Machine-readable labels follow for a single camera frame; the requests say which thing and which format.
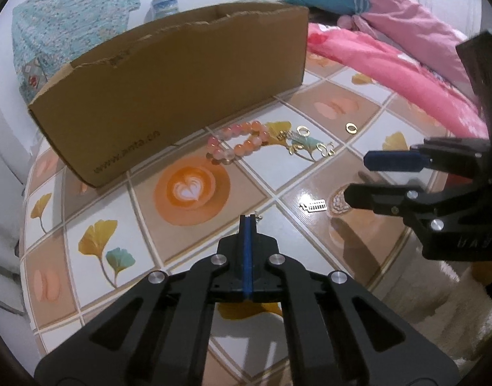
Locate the white cabinet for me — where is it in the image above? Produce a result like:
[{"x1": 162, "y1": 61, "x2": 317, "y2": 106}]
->
[{"x1": 0, "y1": 84, "x2": 31, "y2": 314}]

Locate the light pink quilt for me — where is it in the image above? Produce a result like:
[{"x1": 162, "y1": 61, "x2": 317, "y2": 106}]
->
[{"x1": 336, "y1": 0, "x2": 478, "y2": 101}]

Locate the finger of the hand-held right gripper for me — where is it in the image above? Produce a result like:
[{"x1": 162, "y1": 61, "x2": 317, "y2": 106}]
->
[
  {"x1": 363, "y1": 137, "x2": 490, "y2": 178},
  {"x1": 344, "y1": 179, "x2": 492, "y2": 247}
]

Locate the teal floral cloth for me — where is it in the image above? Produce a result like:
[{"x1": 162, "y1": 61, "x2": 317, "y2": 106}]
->
[{"x1": 12, "y1": 0, "x2": 141, "y2": 103}]

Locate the pink bead bracelet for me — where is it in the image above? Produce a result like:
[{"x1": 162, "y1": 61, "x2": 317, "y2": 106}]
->
[{"x1": 206, "y1": 121, "x2": 271, "y2": 165}]

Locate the clear plastic bottle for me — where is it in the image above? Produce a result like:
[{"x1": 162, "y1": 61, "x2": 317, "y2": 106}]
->
[{"x1": 150, "y1": 0, "x2": 179, "y2": 19}]

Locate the brown cardboard box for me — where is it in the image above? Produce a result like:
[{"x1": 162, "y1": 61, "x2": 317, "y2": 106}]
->
[{"x1": 28, "y1": 0, "x2": 310, "y2": 189}]

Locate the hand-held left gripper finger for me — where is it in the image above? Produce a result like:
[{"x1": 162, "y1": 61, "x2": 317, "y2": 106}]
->
[
  {"x1": 248, "y1": 215, "x2": 460, "y2": 386},
  {"x1": 33, "y1": 215, "x2": 249, "y2": 386}
]

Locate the pink floral blanket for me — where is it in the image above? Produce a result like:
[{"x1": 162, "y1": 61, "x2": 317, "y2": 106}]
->
[{"x1": 306, "y1": 22, "x2": 490, "y2": 139}]

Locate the white fluffy rug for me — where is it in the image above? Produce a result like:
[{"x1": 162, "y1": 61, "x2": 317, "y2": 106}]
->
[{"x1": 407, "y1": 261, "x2": 492, "y2": 366}]

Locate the silver comb hair clip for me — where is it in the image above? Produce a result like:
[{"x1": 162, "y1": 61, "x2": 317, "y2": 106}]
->
[{"x1": 301, "y1": 198, "x2": 329, "y2": 213}]

